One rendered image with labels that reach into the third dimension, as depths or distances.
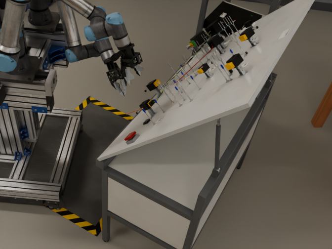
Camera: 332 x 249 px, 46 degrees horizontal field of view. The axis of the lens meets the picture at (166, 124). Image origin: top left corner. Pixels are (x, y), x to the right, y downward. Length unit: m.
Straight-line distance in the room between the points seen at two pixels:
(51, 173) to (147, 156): 0.93
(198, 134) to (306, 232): 1.26
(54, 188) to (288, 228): 1.76
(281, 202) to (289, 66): 1.92
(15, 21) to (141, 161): 0.99
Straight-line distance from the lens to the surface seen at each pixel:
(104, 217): 2.62
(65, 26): 2.22
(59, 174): 2.95
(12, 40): 2.02
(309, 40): 5.37
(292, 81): 4.54
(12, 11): 1.93
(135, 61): 1.98
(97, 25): 1.93
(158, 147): 2.35
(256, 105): 2.48
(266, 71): 1.64
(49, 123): 3.32
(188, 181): 2.23
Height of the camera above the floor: 2.56
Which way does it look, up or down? 45 degrees down
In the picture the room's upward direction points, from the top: 9 degrees clockwise
